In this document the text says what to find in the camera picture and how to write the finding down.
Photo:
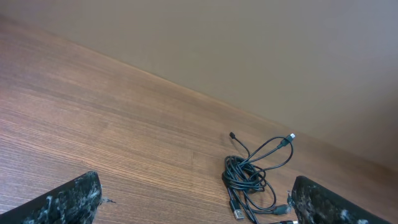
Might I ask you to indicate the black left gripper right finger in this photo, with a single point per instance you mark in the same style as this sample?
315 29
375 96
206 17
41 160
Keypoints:
316 204

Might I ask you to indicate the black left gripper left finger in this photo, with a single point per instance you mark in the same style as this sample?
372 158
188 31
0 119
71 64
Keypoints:
73 202

